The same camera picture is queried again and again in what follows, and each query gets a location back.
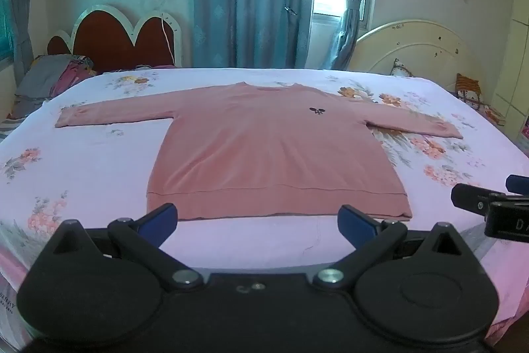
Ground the cream wardrobe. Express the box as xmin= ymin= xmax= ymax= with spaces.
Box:
xmin=494 ymin=0 xmax=529 ymax=143

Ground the red heart-shaped headboard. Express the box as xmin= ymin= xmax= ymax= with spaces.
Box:
xmin=47 ymin=4 xmax=183 ymax=74

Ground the cream rounded headboard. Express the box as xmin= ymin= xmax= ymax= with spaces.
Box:
xmin=356 ymin=20 xmax=497 ymax=97

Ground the orange patterned pillow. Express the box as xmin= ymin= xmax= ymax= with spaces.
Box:
xmin=455 ymin=74 xmax=507 ymax=126

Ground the pink sweater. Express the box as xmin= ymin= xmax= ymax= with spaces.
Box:
xmin=55 ymin=82 xmax=464 ymax=221

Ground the small patterned pillow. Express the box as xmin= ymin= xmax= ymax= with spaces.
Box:
xmin=390 ymin=59 xmax=415 ymax=78

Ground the floral bed sheet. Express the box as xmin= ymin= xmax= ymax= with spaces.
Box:
xmin=0 ymin=66 xmax=529 ymax=353

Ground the pink patterned cloth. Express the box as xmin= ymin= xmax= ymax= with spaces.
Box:
xmin=50 ymin=55 xmax=98 ymax=97

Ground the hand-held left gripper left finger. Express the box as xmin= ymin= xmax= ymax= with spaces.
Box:
xmin=41 ymin=203 xmax=203 ymax=291

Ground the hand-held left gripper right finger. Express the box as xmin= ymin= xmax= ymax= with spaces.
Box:
xmin=313 ymin=205 xmax=474 ymax=291

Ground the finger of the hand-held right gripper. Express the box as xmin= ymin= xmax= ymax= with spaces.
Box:
xmin=506 ymin=174 xmax=529 ymax=197
xmin=451 ymin=183 xmax=503 ymax=219

